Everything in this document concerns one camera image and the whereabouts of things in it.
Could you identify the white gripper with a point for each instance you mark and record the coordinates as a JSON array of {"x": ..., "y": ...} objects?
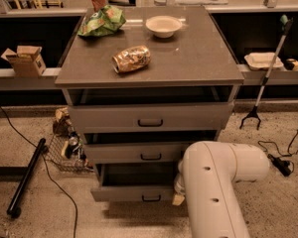
[{"x": 178, "y": 186}]

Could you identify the grey bottom drawer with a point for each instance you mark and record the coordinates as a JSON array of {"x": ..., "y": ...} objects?
[{"x": 146, "y": 182}]

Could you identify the grey drawer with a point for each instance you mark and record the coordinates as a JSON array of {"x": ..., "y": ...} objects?
[
  {"x": 150, "y": 118},
  {"x": 136, "y": 152},
  {"x": 146, "y": 182}
]

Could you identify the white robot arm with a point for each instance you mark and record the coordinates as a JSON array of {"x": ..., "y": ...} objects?
[{"x": 204, "y": 181}]

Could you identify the grey middle drawer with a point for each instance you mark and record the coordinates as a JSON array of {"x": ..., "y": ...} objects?
[{"x": 136, "y": 152}]

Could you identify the grey top drawer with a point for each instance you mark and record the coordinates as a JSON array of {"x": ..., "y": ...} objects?
[{"x": 150, "y": 118}]

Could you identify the grey drawer cabinet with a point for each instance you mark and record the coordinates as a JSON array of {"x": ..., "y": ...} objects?
[{"x": 192, "y": 66}]

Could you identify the crushed orange soda can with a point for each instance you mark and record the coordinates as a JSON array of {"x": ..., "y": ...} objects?
[{"x": 131, "y": 59}]

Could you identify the white takeout tray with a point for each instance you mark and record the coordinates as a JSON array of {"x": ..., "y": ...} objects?
[{"x": 257, "y": 61}]

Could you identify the black tube on floor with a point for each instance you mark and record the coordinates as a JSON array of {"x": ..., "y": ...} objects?
[{"x": 14, "y": 208}]

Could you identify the white paper bowl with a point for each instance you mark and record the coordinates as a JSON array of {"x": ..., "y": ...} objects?
[{"x": 163, "y": 26}]

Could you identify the yellow tape measure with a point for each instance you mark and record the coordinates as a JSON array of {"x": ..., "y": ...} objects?
[{"x": 291, "y": 64}]

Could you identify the green chip bag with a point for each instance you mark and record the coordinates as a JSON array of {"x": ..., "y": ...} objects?
[{"x": 106, "y": 21}]

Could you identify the small cardboard box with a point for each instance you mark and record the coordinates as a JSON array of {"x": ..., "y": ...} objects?
[{"x": 27, "y": 61}]

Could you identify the reacher grabber tool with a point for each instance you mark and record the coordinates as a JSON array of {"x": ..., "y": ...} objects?
[{"x": 286, "y": 26}]

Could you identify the black power adapter with cable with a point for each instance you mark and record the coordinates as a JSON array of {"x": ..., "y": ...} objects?
[{"x": 281, "y": 161}]

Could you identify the wire basket with trash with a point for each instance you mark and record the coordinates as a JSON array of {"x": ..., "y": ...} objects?
[{"x": 66, "y": 147}]

